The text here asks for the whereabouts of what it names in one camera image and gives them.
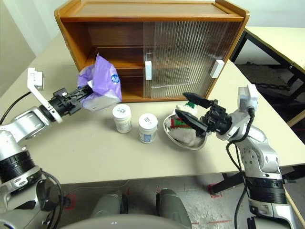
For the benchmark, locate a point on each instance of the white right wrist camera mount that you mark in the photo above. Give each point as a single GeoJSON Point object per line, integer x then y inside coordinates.
{"type": "Point", "coordinates": [250, 95]}

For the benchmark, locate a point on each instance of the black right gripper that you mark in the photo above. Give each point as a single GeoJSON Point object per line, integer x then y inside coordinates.
{"type": "Point", "coordinates": [214, 117]}

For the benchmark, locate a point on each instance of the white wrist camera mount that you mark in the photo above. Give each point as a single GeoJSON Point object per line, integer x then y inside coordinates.
{"type": "Point", "coordinates": [250, 95]}
{"type": "Point", "coordinates": [35, 78]}

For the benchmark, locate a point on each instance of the light grey robot torso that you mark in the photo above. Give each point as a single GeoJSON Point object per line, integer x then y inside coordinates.
{"type": "Point", "coordinates": [119, 223]}

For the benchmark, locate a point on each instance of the wooden cabinet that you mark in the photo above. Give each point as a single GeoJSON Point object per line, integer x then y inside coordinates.
{"type": "Point", "coordinates": [143, 12]}

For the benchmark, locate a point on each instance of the white bottle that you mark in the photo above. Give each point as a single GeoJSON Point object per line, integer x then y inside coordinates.
{"type": "Point", "coordinates": [147, 131]}
{"type": "Point", "coordinates": [122, 121]}

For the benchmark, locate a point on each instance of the black table frame foot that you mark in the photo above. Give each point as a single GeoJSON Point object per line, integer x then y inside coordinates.
{"type": "Point", "coordinates": [226, 184]}

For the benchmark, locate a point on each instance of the grey left robot leg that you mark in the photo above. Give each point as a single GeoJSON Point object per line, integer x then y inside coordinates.
{"type": "Point", "coordinates": [107, 202]}

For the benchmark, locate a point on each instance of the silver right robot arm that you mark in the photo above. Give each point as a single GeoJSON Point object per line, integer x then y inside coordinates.
{"type": "Point", "coordinates": [257, 148]}

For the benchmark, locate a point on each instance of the metal bowl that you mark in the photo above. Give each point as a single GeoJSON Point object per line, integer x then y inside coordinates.
{"type": "Point", "coordinates": [177, 143]}

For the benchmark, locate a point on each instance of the wooden stick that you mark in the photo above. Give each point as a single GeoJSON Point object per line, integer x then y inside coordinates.
{"type": "Point", "coordinates": [293, 207]}

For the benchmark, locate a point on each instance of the grey right robot leg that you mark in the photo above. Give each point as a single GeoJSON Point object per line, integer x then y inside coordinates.
{"type": "Point", "coordinates": [171, 205]}

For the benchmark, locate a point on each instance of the grey robot leg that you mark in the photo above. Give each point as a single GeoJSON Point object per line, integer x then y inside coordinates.
{"type": "Point", "coordinates": [171, 205]}
{"type": "Point", "coordinates": [107, 202]}

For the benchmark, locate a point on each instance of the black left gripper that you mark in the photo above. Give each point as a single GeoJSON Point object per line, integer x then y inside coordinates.
{"type": "Point", "coordinates": [69, 102]}

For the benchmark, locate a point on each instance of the white plush bear toy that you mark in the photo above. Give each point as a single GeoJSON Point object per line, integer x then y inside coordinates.
{"type": "Point", "coordinates": [183, 139]}

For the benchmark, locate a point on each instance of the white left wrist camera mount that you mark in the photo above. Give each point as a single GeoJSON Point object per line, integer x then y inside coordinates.
{"type": "Point", "coordinates": [35, 78]}

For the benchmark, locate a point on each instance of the beige side table, black frame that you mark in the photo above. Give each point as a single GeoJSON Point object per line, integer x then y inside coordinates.
{"type": "Point", "coordinates": [274, 40]}

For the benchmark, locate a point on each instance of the purple soft pack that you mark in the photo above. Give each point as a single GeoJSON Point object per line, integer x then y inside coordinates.
{"type": "Point", "coordinates": [104, 71]}

